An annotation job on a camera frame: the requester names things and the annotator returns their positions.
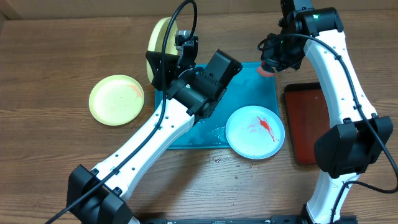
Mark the yellow-green plate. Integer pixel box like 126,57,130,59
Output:
88,75,145,126
146,17,178,83

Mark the yellow-green plate top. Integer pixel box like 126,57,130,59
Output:
146,17,178,83

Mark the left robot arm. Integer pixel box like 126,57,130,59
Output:
67,34,243,224

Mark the light blue plate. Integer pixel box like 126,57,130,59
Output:
225,106,285,160

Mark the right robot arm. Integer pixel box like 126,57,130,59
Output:
257,0,393,223

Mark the red black sponge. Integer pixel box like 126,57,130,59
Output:
256,62,275,78

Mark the black red-lined tray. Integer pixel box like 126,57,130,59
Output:
283,83,330,166

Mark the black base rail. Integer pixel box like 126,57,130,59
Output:
140,215,311,224

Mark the teal plastic tray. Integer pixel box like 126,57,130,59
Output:
168,62,279,150

